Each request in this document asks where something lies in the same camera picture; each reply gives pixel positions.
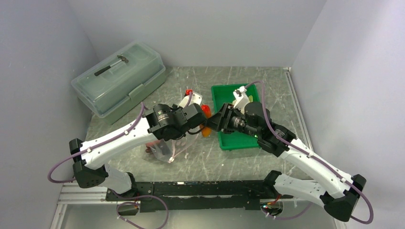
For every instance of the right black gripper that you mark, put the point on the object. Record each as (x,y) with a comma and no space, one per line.
(217,121)

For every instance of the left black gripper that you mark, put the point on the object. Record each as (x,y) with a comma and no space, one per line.
(175,108)

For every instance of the red orange mango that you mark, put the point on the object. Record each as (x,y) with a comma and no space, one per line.
(205,131)

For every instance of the clear zip top bag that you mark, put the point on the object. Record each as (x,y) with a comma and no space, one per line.
(167,151)

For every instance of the pink peach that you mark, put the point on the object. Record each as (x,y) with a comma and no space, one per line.
(153,144)

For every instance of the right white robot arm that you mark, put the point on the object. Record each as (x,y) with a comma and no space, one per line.
(336,191)

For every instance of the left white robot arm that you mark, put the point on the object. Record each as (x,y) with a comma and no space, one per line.
(163,129)

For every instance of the green plastic tray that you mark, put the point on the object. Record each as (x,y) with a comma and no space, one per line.
(222,94)

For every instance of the clear plastic storage box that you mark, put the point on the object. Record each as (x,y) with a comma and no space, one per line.
(105,93)

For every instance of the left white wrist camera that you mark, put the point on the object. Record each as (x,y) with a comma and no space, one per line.
(190,97)

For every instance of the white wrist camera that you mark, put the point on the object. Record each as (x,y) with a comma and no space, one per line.
(240,98)
(190,97)

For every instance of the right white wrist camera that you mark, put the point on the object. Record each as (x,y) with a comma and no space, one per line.
(240,98)

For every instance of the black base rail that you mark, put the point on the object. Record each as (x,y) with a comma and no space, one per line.
(154,196)

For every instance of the black handled hammer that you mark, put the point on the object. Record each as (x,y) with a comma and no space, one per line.
(120,59)

